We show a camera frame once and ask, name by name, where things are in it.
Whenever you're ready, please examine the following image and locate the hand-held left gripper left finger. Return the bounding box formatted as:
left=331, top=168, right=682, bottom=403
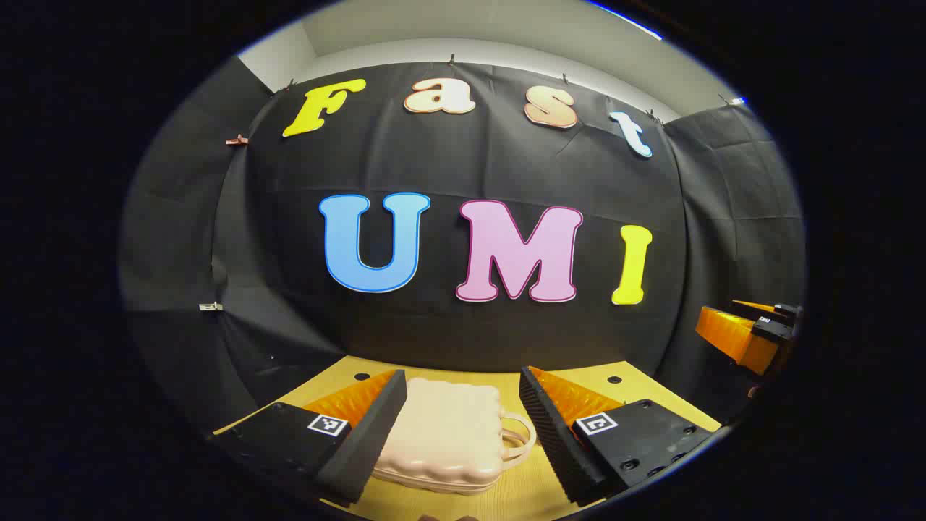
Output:
left=210, top=370, right=409, bottom=506

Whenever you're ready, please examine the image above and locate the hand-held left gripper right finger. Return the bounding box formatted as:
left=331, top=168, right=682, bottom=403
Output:
left=520, top=365, right=721, bottom=506

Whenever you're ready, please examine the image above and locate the pink suitcase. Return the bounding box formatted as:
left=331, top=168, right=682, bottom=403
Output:
left=373, top=376, right=538, bottom=496

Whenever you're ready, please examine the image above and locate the black backdrop cloth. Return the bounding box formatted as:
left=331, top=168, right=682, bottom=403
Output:
left=119, top=58, right=807, bottom=435

